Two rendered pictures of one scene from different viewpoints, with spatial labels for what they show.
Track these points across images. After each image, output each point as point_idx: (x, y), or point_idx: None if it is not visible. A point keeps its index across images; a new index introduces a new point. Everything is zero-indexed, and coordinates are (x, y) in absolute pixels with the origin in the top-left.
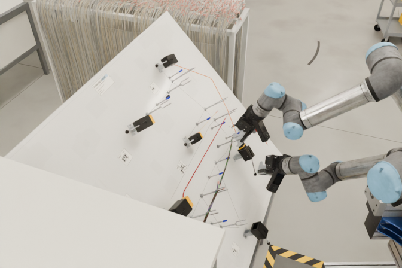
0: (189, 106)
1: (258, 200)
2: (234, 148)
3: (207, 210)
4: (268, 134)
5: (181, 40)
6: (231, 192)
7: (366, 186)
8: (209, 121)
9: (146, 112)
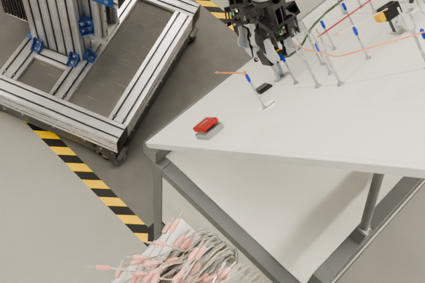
0: (384, 66)
1: (252, 67)
2: (278, 84)
3: None
4: (247, 6)
5: (393, 142)
6: (309, 44)
7: None
8: (334, 78)
9: None
